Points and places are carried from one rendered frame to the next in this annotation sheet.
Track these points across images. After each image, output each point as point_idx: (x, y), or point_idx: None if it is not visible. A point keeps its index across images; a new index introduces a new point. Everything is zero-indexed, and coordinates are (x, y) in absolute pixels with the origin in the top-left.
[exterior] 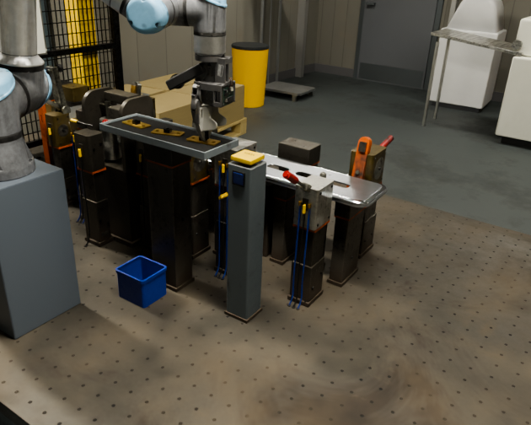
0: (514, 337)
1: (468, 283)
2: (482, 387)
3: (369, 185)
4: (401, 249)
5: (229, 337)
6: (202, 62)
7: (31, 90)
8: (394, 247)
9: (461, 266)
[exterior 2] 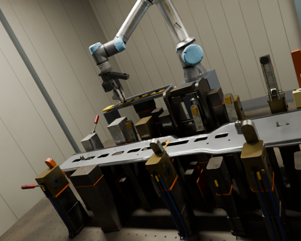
0: (44, 204)
1: (37, 225)
2: (69, 182)
3: (62, 166)
4: (53, 238)
5: None
6: (110, 71)
7: (180, 56)
8: (56, 238)
9: (30, 238)
